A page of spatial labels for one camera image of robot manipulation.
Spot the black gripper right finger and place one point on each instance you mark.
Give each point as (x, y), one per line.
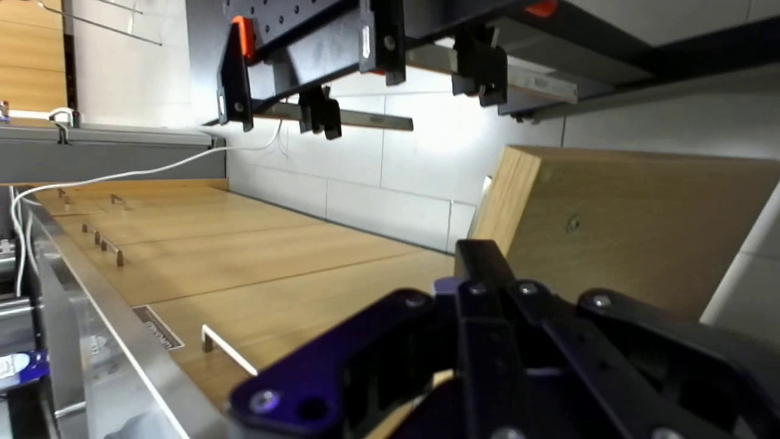
(617, 366)

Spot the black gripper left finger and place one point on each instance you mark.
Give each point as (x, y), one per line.
(366, 366)

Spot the wooden cupboard door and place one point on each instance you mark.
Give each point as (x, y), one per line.
(324, 317)
(245, 268)
(178, 210)
(635, 221)

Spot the black robot table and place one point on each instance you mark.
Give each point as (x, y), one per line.
(650, 56)

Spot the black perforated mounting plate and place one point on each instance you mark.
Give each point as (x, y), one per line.
(284, 21)

